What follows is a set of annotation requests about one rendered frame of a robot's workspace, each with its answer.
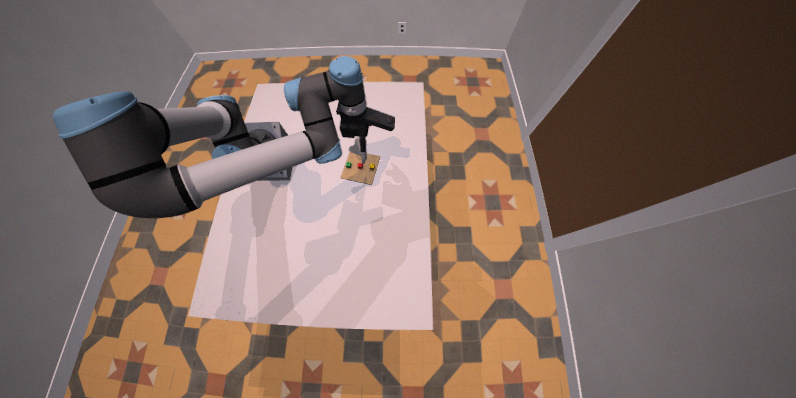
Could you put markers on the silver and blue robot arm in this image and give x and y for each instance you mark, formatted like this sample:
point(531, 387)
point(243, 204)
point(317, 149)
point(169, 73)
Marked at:
point(112, 137)

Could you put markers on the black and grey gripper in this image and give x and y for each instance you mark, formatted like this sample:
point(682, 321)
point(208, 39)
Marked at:
point(354, 128)

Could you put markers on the tan mat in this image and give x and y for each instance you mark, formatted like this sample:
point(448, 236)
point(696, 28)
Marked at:
point(365, 175)

